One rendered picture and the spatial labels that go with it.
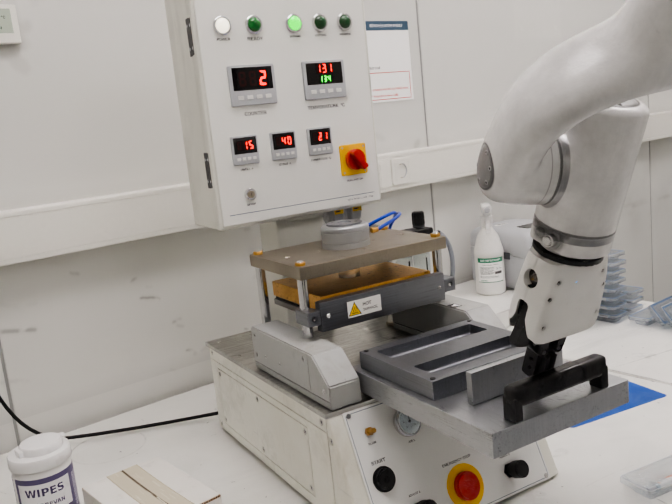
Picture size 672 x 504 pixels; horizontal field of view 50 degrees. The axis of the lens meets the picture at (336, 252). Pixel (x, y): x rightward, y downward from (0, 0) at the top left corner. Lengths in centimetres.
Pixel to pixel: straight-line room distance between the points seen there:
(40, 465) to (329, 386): 43
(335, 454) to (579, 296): 39
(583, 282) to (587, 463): 48
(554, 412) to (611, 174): 28
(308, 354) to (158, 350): 69
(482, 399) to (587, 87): 40
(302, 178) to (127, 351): 59
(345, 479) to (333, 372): 14
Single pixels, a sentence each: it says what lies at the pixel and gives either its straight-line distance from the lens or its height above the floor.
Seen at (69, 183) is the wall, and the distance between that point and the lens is 155.
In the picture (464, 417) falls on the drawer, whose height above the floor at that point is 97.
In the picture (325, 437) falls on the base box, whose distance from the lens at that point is 102.
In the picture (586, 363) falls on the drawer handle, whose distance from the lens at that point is 90.
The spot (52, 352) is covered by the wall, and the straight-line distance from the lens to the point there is 158.
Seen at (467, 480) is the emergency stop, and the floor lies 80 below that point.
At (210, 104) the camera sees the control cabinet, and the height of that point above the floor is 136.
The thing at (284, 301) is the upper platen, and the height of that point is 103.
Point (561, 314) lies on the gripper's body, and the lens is 82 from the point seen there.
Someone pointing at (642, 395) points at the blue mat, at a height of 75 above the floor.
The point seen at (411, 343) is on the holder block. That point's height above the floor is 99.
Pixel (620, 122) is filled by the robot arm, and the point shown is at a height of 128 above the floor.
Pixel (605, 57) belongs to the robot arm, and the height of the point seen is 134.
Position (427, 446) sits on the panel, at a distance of 106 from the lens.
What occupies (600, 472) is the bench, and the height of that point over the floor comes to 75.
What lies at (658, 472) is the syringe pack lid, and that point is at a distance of 118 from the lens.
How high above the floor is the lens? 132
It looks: 10 degrees down
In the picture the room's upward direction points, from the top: 6 degrees counter-clockwise
